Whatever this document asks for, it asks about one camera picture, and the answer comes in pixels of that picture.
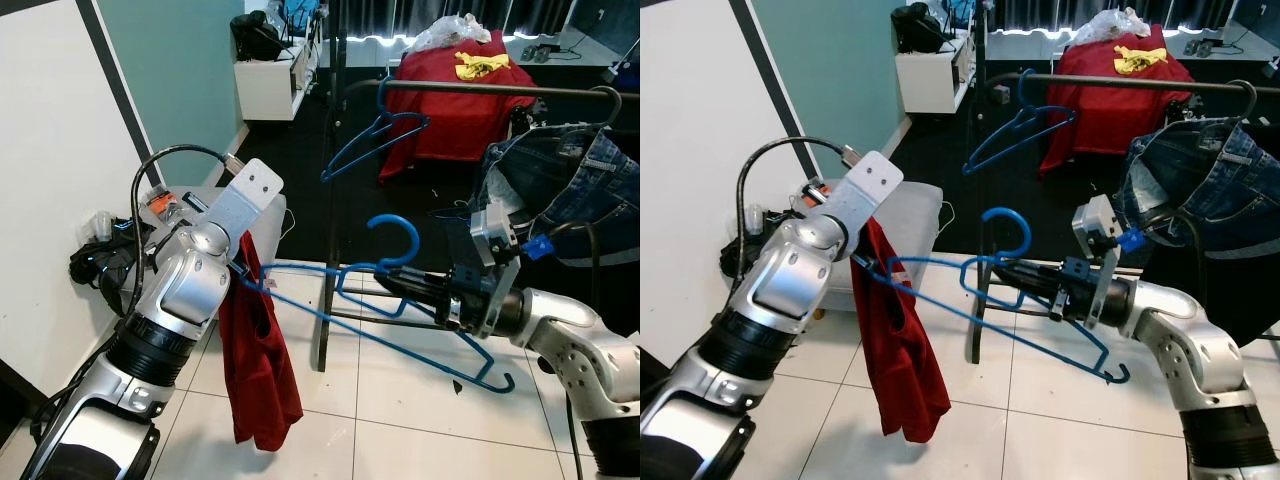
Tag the white plastic bag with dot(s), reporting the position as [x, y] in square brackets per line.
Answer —
[450, 32]
[1110, 25]

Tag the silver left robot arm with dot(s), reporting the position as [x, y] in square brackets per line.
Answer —
[800, 290]
[190, 285]

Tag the blue bag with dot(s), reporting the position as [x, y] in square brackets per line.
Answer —
[957, 12]
[298, 12]

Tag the blue denim shorts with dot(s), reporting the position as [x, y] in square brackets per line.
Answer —
[1200, 175]
[560, 180]

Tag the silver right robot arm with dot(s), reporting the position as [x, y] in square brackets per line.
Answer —
[1180, 330]
[570, 330]

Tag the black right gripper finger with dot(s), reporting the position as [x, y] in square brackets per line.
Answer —
[1030, 275]
[425, 306]
[420, 283]
[1038, 298]

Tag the dark curtain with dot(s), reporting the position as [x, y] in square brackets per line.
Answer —
[400, 12]
[1050, 10]

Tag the black metal clothes rack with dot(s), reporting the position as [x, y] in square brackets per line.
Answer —
[322, 330]
[975, 330]

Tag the yellow cloth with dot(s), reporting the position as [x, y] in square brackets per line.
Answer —
[482, 67]
[1140, 60]

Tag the orange packet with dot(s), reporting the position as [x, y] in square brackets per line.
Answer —
[168, 205]
[820, 192]

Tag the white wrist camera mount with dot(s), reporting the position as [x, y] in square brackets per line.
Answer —
[245, 200]
[495, 230]
[865, 190]
[1095, 220]

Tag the white cabinet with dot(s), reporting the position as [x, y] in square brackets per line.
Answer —
[925, 85]
[270, 90]

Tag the red shirt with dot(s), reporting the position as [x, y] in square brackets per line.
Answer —
[260, 370]
[905, 360]

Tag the grey power strip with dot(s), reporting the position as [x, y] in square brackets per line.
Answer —
[1200, 46]
[540, 50]

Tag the small grey box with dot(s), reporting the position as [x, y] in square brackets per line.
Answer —
[1001, 95]

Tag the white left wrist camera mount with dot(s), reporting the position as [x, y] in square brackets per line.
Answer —
[245, 200]
[865, 190]

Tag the clear plastic bag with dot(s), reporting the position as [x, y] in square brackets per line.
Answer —
[753, 220]
[98, 225]

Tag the black hanger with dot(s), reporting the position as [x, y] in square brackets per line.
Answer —
[617, 103]
[1253, 97]

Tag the grey padded bench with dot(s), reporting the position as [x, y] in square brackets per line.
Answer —
[272, 240]
[915, 230]

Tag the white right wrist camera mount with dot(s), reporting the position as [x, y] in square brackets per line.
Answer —
[495, 230]
[1095, 220]

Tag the blue plastic hanger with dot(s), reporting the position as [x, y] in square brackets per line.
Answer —
[395, 220]
[1023, 90]
[383, 100]
[1008, 213]

